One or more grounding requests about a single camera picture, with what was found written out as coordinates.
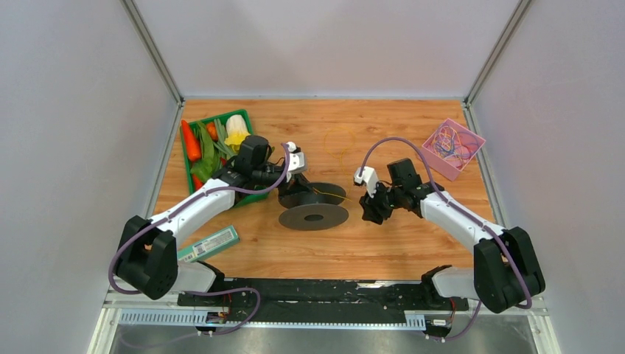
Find green plastic tray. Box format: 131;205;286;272
179;109;254;193

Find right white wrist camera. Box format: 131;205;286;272
353;166;379;198

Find teal rectangular box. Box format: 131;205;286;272
178;226;240;263

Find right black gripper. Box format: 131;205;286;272
359;178;403;225

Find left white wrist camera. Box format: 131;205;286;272
286;142;308;177

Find coloured cables bundle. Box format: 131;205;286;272
429;124;482;170

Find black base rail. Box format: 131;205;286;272
177;278;469;326

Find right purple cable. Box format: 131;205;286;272
358;137;534;343

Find yellow white cabbage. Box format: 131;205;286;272
226;114;250;153

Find green long beans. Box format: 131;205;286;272
213;119;236;159

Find yellow cable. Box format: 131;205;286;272
312;127;358;202

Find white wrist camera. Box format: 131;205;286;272
286;142;308;177
353;166;379;198

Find dark grey cable spool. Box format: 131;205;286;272
278;182;349;231

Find pink plastic box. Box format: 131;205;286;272
421;118;486;181

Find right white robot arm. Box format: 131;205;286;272
354;159;546;313

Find orange carrot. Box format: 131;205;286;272
181;120;202;162

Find small orange tomato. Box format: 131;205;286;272
206;122;219;142

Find green leafy vegetable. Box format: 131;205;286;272
190;122;215;183

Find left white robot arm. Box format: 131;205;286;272
108;135;307;306

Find small red pepper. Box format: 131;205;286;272
192;174;203;191

